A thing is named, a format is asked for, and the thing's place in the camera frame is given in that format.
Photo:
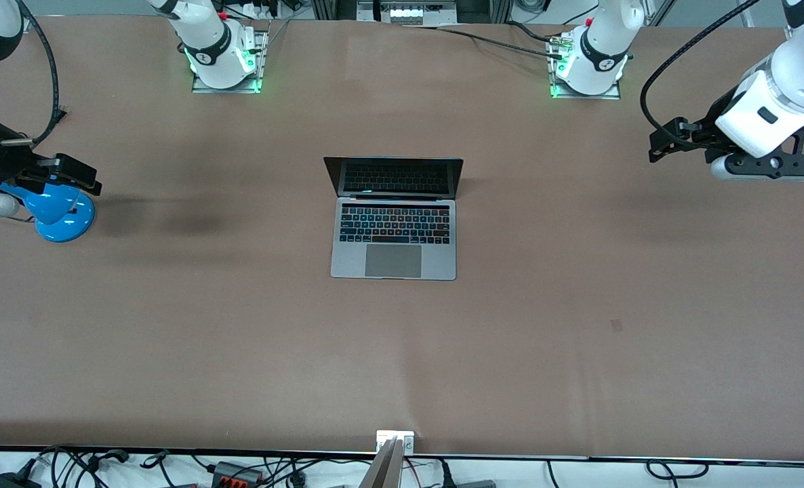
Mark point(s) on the grey camera mount bar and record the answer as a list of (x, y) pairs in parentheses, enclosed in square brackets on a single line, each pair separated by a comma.
[(383, 471)]

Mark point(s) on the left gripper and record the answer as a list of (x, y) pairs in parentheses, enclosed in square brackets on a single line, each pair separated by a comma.
[(706, 128)]

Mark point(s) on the grey laptop with black keyboard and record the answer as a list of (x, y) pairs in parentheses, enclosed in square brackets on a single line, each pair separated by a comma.
[(393, 261)]

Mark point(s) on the silver camera mount bracket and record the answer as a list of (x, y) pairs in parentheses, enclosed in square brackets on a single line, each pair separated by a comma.
[(409, 444)]

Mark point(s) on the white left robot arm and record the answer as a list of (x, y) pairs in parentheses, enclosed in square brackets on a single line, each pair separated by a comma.
[(602, 41)]

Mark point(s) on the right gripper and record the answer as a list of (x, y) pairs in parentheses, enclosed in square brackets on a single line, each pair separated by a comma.
[(1, 157)]

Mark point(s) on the metal electronics box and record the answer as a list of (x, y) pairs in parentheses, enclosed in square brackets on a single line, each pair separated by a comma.
[(405, 13)]

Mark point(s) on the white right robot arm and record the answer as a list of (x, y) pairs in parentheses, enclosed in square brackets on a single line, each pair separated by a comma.
[(205, 34)]

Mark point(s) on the black plug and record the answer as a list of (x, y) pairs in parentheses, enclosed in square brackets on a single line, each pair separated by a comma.
[(446, 478)]

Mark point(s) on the orange black connector block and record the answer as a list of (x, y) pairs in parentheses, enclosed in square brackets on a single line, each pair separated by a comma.
[(232, 472)]

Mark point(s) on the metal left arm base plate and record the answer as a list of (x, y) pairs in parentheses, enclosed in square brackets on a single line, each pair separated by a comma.
[(585, 97)]

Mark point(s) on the black power adapter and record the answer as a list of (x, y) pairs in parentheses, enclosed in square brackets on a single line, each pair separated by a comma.
[(12, 482)]

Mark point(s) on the white power strip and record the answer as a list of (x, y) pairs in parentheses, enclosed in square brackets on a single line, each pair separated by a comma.
[(259, 9)]

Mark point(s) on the blue desk lamp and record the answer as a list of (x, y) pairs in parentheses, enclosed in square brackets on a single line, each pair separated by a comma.
[(63, 220)]

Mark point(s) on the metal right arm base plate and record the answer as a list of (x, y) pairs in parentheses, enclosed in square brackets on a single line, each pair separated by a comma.
[(261, 68)]

